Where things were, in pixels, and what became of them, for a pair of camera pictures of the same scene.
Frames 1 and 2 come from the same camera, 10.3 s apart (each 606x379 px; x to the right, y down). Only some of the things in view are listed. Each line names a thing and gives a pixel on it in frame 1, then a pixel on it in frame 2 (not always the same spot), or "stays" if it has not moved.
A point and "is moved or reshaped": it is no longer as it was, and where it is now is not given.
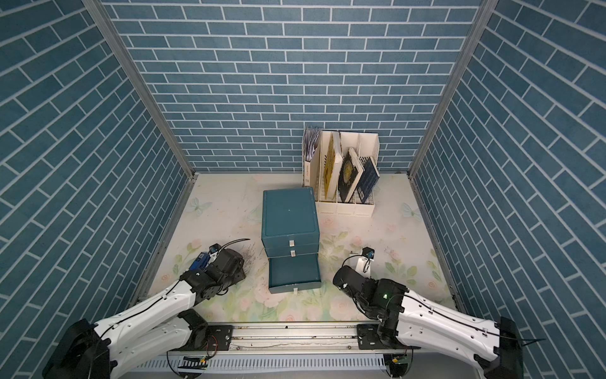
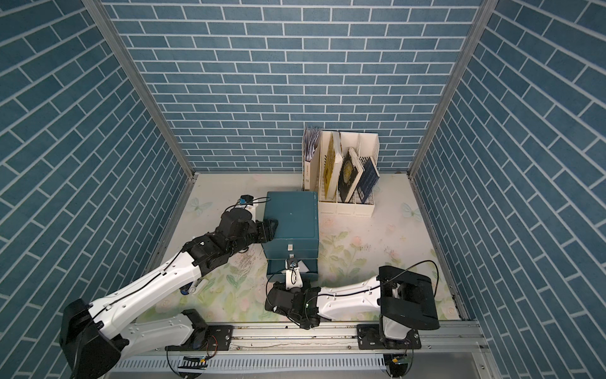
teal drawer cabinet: (289, 225) stays
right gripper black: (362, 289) -> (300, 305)
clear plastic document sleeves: (311, 136) stays
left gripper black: (240, 272) -> (264, 229)
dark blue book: (368, 180) stays
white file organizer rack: (342, 166) stays
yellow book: (332, 166) stays
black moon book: (349, 174) stays
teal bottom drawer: (293, 273) is moved or reshaped
